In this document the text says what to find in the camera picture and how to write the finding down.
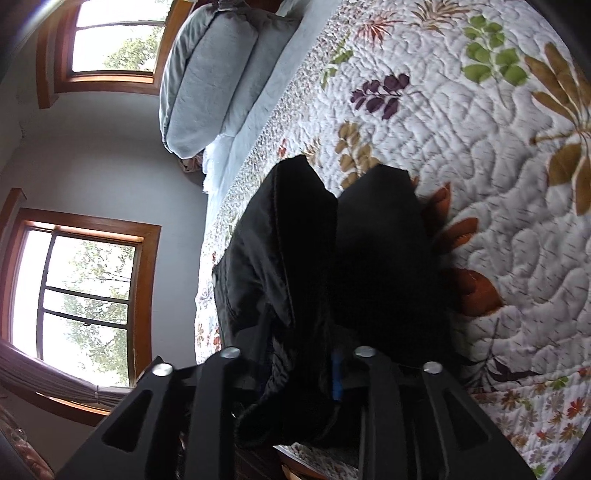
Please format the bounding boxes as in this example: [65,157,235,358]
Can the wooden window behind bed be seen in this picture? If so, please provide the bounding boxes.
[35,1,193,109]

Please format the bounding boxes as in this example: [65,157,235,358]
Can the light blue bed sheet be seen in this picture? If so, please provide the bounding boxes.
[200,0,346,222]

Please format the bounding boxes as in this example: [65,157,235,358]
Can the floral quilted bedspread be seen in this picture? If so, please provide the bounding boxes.
[195,1,590,479]

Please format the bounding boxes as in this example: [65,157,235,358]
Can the wooden side window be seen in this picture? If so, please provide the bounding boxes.
[1,188,161,426]

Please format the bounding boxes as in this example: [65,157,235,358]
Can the folded grey-blue duvet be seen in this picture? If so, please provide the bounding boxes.
[158,0,302,160]

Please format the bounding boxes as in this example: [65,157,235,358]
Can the black pants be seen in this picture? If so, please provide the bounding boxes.
[212,156,457,446]

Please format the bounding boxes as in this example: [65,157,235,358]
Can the pile of clothes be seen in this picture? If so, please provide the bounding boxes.
[178,152,204,174]

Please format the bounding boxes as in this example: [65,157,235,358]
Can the grey curtain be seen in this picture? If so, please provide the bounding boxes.
[0,340,132,409]

